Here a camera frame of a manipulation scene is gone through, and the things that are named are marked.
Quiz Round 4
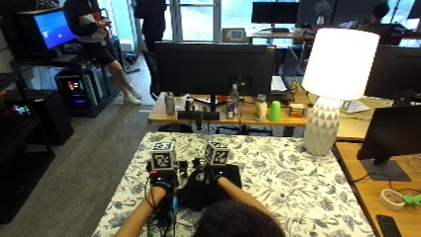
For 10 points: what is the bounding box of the person's right hand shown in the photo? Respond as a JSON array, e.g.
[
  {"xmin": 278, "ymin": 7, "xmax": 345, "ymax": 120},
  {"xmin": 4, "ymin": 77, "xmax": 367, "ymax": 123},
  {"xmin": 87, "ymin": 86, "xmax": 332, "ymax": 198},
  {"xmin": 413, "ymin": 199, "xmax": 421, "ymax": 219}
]
[{"xmin": 191, "ymin": 157, "xmax": 231, "ymax": 186}]

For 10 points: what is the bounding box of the person's left hand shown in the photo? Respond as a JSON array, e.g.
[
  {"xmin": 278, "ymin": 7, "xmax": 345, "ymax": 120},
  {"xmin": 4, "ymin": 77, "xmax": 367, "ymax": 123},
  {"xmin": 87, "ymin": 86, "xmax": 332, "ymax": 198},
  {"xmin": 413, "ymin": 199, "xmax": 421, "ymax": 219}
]
[{"xmin": 147, "ymin": 159, "xmax": 191, "ymax": 195}]

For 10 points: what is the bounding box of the white marker cube on left glove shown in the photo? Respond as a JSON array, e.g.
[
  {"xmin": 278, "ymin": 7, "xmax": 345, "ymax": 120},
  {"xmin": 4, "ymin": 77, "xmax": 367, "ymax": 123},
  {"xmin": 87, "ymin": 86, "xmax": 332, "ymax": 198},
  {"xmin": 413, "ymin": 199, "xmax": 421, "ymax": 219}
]
[{"xmin": 151, "ymin": 141, "xmax": 178, "ymax": 172}]

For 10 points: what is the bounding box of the white marker cube on glove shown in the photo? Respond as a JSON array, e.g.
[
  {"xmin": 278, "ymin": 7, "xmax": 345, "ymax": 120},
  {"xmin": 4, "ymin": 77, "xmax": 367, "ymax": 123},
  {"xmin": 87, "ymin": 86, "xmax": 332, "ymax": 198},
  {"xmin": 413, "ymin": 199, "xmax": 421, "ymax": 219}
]
[
  {"xmin": 151, "ymin": 141, "xmax": 178, "ymax": 172},
  {"xmin": 204, "ymin": 140, "xmax": 232, "ymax": 167}
]

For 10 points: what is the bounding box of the white marker cube on right glove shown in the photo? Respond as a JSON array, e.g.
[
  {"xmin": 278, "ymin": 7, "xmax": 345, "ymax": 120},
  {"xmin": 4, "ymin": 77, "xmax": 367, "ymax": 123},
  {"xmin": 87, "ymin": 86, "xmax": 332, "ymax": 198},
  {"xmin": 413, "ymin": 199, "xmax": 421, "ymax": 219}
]
[{"xmin": 204, "ymin": 140, "xmax": 232, "ymax": 167}]

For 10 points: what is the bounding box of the black cloth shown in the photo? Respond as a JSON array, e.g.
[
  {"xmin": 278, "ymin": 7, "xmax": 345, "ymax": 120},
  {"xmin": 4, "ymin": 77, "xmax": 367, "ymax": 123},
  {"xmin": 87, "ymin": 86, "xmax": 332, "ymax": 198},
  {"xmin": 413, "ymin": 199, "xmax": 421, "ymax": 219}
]
[{"xmin": 176, "ymin": 163, "xmax": 244, "ymax": 212}]

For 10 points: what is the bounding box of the long wooden desk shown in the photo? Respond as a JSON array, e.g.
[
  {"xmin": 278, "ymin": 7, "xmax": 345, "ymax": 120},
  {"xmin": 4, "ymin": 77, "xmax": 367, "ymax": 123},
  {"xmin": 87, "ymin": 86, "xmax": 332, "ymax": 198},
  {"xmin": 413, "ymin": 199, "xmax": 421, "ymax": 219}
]
[{"xmin": 148, "ymin": 82, "xmax": 396, "ymax": 143}]

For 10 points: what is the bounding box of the drink can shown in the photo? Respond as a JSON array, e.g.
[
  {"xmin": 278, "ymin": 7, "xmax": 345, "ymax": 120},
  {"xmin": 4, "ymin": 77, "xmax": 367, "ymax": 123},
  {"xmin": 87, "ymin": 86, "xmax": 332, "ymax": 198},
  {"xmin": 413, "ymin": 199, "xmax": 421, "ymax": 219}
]
[{"xmin": 226, "ymin": 99, "xmax": 238, "ymax": 119}]

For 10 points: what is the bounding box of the grey metal bottle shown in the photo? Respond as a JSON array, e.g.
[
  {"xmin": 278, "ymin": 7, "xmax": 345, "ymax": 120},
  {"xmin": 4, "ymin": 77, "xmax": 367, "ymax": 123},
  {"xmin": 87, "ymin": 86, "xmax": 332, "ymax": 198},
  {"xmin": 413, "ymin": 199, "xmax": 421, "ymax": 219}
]
[{"xmin": 163, "ymin": 91, "xmax": 176, "ymax": 117}]

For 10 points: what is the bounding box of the floral white tablecloth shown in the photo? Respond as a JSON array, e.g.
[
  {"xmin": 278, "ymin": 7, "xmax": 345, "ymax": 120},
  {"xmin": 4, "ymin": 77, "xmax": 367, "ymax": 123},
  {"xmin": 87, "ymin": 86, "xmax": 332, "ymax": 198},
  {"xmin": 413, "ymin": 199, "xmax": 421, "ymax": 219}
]
[{"xmin": 91, "ymin": 131, "xmax": 376, "ymax": 237}]

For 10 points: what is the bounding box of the clear plastic bottle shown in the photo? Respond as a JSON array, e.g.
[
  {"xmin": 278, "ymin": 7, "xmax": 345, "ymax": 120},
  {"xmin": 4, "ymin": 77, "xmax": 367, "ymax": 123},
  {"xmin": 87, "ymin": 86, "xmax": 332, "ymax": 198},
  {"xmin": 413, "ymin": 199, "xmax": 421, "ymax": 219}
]
[{"xmin": 230, "ymin": 83, "xmax": 242, "ymax": 115}]

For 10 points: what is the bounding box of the green plastic cup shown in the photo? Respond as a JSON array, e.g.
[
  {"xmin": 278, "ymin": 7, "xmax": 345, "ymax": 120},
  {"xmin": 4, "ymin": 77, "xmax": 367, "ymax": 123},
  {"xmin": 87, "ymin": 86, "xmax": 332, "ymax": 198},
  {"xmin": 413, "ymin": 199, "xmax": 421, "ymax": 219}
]
[{"xmin": 267, "ymin": 100, "xmax": 283, "ymax": 122}]

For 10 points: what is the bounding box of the large black monitor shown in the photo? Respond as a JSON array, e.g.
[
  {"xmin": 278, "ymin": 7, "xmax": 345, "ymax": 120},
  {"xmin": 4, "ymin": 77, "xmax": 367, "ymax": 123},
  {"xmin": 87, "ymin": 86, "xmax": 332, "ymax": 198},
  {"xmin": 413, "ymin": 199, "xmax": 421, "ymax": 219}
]
[{"xmin": 155, "ymin": 41, "xmax": 278, "ymax": 113}]

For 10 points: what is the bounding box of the computer tower with coloured lights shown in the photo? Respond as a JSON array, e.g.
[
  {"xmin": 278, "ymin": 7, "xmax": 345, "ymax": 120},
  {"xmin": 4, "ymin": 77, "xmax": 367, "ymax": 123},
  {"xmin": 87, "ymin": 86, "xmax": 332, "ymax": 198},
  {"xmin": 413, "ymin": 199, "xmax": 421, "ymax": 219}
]
[{"xmin": 54, "ymin": 67, "xmax": 122, "ymax": 119}]

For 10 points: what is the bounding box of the black shelf unit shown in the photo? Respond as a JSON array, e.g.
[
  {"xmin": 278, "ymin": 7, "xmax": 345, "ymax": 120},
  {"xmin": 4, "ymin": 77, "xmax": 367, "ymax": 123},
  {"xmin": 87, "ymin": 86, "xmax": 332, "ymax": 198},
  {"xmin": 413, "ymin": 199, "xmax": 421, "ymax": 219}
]
[{"xmin": 0, "ymin": 88, "xmax": 75, "ymax": 225}]

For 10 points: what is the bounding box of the checkerboard calibration board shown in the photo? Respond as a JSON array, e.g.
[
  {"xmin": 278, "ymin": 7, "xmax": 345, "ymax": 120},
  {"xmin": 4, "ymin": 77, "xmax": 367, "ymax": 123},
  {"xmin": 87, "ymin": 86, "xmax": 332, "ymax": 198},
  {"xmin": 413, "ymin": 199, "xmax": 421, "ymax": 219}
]
[{"xmin": 222, "ymin": 27, "xmax": 251, "ymax": 44}]

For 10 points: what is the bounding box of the white table lamp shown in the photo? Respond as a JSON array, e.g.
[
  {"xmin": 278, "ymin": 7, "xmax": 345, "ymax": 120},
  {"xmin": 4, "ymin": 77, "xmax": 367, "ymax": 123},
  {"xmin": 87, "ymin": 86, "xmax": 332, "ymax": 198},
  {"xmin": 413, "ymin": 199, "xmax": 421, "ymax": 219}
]
[{"xmin": 300, "ymin": 28, "xmax": 381, "ymax": 157}]

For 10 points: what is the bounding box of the wooden side desk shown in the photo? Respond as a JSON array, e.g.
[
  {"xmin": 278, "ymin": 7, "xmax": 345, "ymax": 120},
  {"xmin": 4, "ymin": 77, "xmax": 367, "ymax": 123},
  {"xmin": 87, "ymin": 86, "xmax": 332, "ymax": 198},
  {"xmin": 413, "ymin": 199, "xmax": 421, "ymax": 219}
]
[{"xmin": 335, "ymin": 141, "xmax": 421, "ymax": 237}]

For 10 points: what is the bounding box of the roll of beige tape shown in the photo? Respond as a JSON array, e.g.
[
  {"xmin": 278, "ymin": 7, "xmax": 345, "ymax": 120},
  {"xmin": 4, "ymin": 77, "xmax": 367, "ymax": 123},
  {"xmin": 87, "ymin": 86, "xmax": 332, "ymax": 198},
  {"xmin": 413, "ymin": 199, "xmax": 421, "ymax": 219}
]
[{"xmin": 377, "ymin": 189, "xmax": 407, "ymax": 211}]

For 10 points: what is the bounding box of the black monitor on square stand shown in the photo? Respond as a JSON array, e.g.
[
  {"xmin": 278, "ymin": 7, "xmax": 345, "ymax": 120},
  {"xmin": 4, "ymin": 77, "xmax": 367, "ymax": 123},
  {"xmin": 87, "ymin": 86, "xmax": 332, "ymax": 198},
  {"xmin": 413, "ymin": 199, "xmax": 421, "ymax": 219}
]
[{"xmin": 356, "ymin": 104, "xmax": 421, "ymax": 183}]

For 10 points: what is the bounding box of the black smartphone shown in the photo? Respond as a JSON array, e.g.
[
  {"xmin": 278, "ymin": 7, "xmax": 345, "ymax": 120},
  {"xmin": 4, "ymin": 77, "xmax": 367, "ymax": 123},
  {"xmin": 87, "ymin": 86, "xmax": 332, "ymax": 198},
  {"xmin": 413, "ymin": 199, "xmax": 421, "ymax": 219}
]
[{"xmin": 375, "ymin": 214, "xmax": 404, "ymax": 237}]

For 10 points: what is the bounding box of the black distant monitor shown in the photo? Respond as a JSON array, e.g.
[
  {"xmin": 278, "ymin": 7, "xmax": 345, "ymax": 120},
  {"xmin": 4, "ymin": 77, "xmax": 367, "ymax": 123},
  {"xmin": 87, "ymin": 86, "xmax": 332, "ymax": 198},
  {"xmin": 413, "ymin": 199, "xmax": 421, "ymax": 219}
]
[{"xmin": 251, "ymin": 1, "xmax": 301, "ymax": 33}]

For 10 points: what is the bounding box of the green plastic object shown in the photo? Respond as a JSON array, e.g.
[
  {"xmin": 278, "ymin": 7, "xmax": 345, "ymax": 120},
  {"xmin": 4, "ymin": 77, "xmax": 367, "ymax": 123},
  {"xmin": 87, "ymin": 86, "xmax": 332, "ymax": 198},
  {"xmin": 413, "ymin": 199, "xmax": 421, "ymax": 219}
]
[{"xmin": 401, "ymin": 193, "xmax": 421, "ymax": 207}]

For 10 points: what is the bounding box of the monitor with blue screen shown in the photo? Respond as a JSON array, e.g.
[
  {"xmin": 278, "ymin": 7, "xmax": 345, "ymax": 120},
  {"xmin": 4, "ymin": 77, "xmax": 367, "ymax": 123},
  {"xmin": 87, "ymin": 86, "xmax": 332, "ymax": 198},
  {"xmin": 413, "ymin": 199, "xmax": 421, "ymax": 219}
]
[{"xmin": 16, "ymin": 7, "xmax": 79, "ymax": 60}]

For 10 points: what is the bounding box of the black monitor behind lamp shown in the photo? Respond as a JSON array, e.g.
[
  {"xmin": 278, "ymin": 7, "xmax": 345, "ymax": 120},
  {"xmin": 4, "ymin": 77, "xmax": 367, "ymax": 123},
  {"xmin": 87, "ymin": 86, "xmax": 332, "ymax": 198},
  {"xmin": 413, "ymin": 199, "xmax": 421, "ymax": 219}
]
[{"xmin": 365, "ymin": 43, "xmax": 421, "ymax": 106}]

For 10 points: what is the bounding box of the bundle of glove cables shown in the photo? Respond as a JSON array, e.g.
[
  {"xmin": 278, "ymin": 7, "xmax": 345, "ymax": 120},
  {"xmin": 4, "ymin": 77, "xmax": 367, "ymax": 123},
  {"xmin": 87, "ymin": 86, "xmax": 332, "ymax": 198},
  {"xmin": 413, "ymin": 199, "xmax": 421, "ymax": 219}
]
[{"xmin": 144, "ymin": 184, "xmax": 182, "ymax": 237}]

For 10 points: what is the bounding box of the black camera bar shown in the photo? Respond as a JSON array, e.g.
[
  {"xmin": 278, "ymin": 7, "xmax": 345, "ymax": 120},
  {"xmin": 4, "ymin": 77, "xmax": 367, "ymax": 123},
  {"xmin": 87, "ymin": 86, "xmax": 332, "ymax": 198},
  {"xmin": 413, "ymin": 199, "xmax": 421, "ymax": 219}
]
[{"xmin": 176, "ymin": 110, "xmax": 222, "ymax": 130}]

